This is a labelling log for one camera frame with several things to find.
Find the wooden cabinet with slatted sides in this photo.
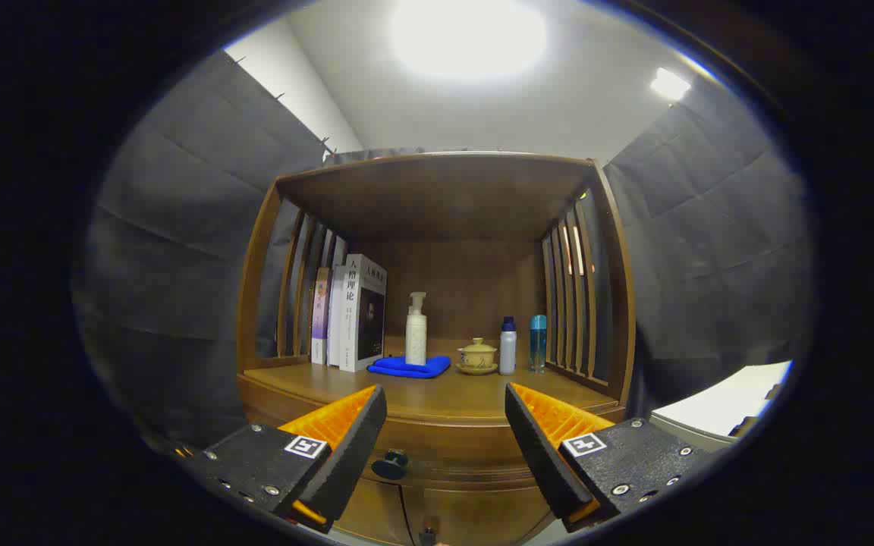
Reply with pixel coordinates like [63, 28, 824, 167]
[236, 152, 637, 546]

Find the small ceiling light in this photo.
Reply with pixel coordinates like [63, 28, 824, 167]
[649, 67, 692, 102]

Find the purple spine book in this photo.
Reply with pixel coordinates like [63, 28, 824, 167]
[310, 267, 332, 366]

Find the white pump bottle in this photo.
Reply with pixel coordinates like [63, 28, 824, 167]
[405, 292, 429, 366]

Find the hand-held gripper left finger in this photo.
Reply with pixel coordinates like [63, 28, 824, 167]
[171, 384, 388, 532]

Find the thin white book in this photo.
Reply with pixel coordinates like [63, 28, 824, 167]
[327, 265, 347, 369]

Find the white bottle with dark cap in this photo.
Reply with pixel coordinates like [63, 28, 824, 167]
[499, 316, 517, 375]

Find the clear blue bottle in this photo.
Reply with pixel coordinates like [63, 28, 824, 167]
[530, 315, 549, 373]

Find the yellow lidded teacup with saucer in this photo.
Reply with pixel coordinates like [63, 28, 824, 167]
[456, 338, 498, 375]

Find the white filing cabinet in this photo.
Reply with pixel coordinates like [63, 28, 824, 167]
[649, 360, 794, 448]

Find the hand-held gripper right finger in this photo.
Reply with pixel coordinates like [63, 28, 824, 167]
[504, 382, 720, 532]

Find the blue folded cloth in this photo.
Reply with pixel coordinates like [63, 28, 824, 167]
[367, 355, 452, 379]

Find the thick white and black book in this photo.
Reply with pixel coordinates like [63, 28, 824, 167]
[338, 254, 388, 373]

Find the large round ceiling light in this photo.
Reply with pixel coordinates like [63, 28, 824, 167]
[390, 0, 548, 80]

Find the wooden countertop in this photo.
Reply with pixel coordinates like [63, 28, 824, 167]
[244, 356, 620, 422]

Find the wooden drawer with black knob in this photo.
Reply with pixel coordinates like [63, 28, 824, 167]
[255, 413, 621, 490]

